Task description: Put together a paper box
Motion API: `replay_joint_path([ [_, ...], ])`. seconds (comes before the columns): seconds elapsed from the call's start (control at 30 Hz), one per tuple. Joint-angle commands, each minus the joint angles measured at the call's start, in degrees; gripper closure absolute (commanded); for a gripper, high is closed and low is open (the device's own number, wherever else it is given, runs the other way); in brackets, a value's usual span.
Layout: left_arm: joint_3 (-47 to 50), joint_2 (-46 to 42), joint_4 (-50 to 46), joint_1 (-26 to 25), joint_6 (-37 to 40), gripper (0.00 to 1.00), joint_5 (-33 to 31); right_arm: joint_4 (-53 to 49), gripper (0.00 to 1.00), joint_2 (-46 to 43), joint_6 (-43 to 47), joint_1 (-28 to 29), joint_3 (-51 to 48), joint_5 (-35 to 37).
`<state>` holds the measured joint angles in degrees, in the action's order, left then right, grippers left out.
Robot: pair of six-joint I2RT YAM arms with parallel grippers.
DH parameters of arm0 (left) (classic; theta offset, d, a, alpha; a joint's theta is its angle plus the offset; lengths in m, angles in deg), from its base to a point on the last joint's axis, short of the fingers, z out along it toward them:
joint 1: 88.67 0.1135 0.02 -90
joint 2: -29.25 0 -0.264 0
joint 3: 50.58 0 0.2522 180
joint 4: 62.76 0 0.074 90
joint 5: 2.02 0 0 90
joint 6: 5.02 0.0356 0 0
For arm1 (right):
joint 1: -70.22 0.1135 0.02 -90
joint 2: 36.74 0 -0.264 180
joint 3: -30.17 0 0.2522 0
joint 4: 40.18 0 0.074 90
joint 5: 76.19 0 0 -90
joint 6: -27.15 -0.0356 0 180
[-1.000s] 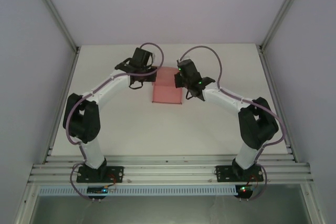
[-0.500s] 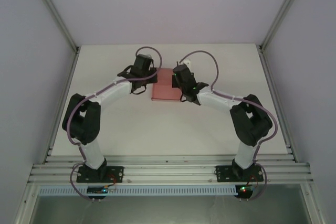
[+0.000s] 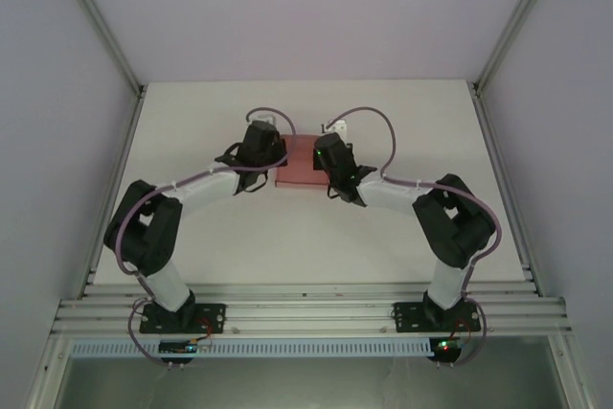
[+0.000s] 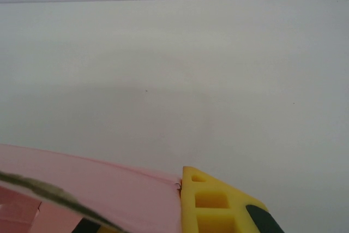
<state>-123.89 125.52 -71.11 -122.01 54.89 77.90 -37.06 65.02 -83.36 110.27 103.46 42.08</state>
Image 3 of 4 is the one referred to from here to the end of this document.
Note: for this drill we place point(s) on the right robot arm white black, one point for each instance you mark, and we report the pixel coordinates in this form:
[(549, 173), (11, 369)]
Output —
[(388, 193)]

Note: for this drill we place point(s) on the aluminium mounting rail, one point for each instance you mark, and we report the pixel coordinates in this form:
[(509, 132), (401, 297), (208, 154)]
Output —
[(306, 306)]

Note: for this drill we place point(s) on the aluminium frame post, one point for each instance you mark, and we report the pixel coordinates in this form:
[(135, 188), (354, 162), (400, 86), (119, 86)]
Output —
[(510, 40), (107, 40)]

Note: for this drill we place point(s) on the pink paper box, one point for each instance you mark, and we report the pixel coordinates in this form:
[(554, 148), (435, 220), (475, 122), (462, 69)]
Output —
[(301, 167)]

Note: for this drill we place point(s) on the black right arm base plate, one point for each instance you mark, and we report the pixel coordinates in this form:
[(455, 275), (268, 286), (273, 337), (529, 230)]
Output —
[(407, 318)]

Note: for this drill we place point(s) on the left controller circuit board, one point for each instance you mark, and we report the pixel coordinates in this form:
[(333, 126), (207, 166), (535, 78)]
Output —
[(182, 347)]

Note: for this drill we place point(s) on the grey metal panel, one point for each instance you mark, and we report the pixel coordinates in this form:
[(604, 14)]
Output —
[(306, 382)]

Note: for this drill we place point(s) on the controller circuit board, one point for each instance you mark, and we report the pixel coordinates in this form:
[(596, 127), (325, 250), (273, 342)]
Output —
[(182, 347), (447, 346)]

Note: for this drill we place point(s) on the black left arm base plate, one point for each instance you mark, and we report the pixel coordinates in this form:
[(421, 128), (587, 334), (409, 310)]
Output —
[(211, 318)]

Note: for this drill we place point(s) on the right controller circuit board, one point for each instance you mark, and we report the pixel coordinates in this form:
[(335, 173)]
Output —
[(447, 346)]

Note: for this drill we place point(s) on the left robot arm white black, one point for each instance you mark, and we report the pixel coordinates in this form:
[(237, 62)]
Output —
[(206, 186)]

